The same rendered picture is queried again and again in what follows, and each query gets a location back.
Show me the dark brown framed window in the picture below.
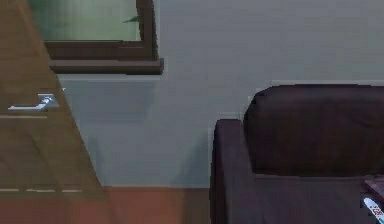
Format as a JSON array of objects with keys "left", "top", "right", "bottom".
[{"left": 27, "top": 0, "right": 165, "bottom": 75}]

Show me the white and red remote control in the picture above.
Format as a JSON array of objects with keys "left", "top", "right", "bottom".
[{"left": 362, "top": 197, "right": 384, "bottom": 224}]

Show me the dark brown sofa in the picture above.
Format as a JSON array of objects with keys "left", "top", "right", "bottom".
[{"left": 209, "top": 84, "right": 384, "bottom": 224}]

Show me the brown wooden room door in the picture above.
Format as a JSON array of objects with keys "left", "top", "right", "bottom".
[{"left": 0, "top": 0, "right": 113, "bottom": 224}]

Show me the silver door handle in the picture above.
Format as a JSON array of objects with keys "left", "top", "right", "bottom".
[{"left": 7, "top": 93, "right": 61, "bottom": 112}]

